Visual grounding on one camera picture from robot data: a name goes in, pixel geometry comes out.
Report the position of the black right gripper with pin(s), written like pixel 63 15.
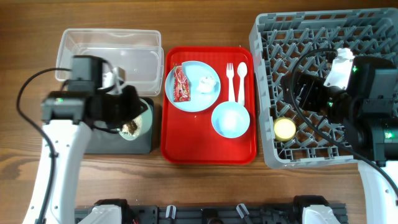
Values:
pixel 313 86

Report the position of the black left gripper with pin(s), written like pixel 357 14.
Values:
pixel 137 107

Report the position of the rice food waste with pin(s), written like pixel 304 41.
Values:
pixel 133 127

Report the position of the green bowl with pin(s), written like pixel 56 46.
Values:
pixel 146 123

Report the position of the yellow plastic cup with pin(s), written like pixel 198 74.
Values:
pixel 284 129

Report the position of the red snack wrapper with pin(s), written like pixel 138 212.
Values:
pixel 181 85

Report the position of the light blue bowl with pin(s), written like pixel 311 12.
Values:
pixel 230 119

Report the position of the white napkin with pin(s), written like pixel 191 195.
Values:
pixel 206 84

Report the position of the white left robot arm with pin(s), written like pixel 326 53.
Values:
pixel 68 118

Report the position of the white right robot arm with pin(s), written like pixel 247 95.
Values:
pixel 358 93

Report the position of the grey dishwasher rack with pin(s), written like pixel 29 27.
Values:
pixel 277 40

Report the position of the black plastic tray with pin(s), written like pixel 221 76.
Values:
pixel 107 143

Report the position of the clear plastic bin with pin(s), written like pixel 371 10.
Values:
pixel 138 52

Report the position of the cream plastic spoon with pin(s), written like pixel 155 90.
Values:
pixel 242 72

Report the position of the pink plastic fork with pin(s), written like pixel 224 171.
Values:
pixel 230 75

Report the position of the red serving tray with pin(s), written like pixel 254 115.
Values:
pixel 188 137

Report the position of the light blue plate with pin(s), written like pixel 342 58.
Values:
pixel 194 70

